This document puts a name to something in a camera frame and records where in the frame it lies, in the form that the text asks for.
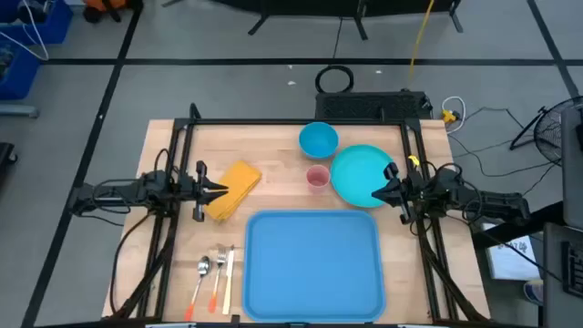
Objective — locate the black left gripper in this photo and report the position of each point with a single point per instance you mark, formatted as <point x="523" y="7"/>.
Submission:
<point x="201" y="191"/>

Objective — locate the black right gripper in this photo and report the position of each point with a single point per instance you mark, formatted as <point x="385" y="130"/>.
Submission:
<point x="410" y="191"/>

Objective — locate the yellow cloth napkin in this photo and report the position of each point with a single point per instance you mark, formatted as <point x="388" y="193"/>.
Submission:
<point x="237" y="182"/>

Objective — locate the teal plastic plate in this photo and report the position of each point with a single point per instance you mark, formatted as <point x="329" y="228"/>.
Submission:
<point x="355" y="175"/>

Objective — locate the pink plastic cup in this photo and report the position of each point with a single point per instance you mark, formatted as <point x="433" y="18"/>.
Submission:
<point x="318" y="177"/>

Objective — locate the blue plastic bowl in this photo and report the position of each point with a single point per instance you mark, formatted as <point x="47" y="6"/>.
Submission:
<point x="319" y="140"/>

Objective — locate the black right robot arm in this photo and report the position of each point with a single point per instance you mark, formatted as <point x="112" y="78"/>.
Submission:
<point x="483" y="198"/>

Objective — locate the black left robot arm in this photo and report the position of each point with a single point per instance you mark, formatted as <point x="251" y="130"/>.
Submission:
<point x="118" y="191"/>

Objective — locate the blue plastic tray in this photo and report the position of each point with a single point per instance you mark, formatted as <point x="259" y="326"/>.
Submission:
<point x="313" y="266"/>

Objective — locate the yellow tag on gripper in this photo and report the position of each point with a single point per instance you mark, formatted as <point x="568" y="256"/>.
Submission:
<point x="413" y="160"/>

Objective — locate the black perforated computer case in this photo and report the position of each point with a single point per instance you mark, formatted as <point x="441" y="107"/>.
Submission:
<point x="364" y="105"/>

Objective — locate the yellow plug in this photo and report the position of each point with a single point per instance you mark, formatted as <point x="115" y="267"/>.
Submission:
<point x="449" y="116"/>

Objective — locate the black slanted desk beam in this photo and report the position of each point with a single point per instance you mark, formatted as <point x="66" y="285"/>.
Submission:
<point x="510" y="230"/>

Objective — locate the white printed paper box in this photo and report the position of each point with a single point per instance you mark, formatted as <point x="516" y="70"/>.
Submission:
<point x="510" y="262"/>

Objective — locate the black stand base legs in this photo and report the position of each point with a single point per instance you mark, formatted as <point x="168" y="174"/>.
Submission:
<point x="360" y="20"/>

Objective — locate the blue white shoe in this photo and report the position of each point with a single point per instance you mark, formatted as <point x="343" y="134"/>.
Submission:
<point x="534" y="291"/>

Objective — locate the black floor fan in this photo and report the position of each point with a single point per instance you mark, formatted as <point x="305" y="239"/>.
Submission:
<point x="553" y="132"/>

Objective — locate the grey cabinet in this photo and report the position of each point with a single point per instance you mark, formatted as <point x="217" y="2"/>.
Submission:
<point x="558" y="273"/>

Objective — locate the black object with wheel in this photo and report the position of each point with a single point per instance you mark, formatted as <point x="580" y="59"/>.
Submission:
<point x="5" y="157"/>

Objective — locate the grey metal bar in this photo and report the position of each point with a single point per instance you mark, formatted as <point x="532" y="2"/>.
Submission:
<point x="18" y="110"/>

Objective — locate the orange and black object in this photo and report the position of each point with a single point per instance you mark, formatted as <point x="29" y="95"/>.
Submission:
<point x="102" y="5"/>

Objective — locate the blue storage bin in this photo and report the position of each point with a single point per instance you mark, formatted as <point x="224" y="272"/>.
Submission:
<point x="20" y="73"/>
<point x="54" y="25"/>

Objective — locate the black metal table frame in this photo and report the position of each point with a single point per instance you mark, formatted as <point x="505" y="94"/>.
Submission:
<point x="296" y="121"/>

